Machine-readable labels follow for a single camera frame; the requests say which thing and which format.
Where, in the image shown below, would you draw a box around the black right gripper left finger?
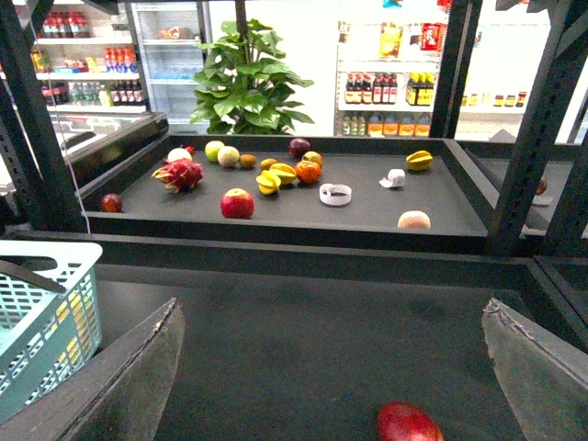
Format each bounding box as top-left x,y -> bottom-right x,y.
1,299 -> 185,440

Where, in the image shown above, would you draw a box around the black fruit display tray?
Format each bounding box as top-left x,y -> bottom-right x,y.
82,136 -> 494,254

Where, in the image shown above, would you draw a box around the small dark red plum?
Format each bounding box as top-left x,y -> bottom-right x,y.
100,193 -> 123,213

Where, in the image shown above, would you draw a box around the black metal rack post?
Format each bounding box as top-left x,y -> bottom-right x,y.
1,1 -> 88,232
487,1 -> 587,256

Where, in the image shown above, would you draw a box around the grey basket handle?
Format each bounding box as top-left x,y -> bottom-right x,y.
0,260 -> 66,294

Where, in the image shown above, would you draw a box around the pale pink peach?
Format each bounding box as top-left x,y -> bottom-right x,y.
217,145 -> 241,167

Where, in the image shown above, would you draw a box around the peach at tray edge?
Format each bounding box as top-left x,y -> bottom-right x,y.
397,210 -> 431,229

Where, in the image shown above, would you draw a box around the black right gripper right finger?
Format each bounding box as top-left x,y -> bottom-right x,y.
481,298 -> 587,440

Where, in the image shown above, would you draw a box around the orange persimmon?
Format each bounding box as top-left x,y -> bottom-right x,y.
294,161 -> 322,185

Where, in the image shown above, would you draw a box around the light blue plastic shopping basket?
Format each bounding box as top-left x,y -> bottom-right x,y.
1,240 -> 103,421

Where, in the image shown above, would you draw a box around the yellow starfruit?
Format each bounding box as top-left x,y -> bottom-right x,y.
405,150 -> 434,172
269,163 -> 298,186
255,170 -> 281,195

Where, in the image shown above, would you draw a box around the pink dragon fruit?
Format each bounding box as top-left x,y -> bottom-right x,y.
152,159 -> 203,193

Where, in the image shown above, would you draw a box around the red apple on lower shelf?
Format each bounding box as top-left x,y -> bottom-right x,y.
376,401 -> 444,441

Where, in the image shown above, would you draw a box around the glass top freezer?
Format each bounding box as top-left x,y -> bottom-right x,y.
50,112 -> 169,187

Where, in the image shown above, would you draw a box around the red apple on tray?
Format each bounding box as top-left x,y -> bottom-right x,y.
220,187 -> 254,219

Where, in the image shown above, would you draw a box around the white sauce shelf right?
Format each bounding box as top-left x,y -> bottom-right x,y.
334,7 -> 538,141

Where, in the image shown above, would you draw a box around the yellow starfruit far right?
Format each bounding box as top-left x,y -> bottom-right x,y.
405,150 -> 434,172

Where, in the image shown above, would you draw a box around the green apple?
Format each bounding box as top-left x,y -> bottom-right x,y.
204,140 -> 225,163

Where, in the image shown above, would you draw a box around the white round melon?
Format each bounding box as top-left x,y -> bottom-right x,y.
166,147 -> 192,163

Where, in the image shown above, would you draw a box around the dark purple plum fruit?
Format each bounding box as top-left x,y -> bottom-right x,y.
288,138 -> 312,158

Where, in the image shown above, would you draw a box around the yellow orange mango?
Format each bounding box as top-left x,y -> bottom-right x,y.
56,288 -> 102,369

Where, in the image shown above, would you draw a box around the black metal rack post right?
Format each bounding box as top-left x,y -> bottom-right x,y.
487,1 -> 587,256

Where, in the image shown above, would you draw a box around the green potted plant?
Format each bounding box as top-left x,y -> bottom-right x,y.
189,18 -> 314,135

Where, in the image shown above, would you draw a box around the yellow starfruit front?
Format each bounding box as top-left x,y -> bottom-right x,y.
255,170 -> 281,195

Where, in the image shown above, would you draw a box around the white drinks shelf left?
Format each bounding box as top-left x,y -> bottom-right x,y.
10,1 -> 146,114

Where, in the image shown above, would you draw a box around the yellow starfruit behind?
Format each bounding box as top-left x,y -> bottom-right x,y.
269,163 -> 298,186

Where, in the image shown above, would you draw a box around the white tape ring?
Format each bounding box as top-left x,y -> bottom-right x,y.
319,183 -> 354,208

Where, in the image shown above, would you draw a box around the green red mango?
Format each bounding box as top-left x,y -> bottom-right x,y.
301,151 -> 323,167

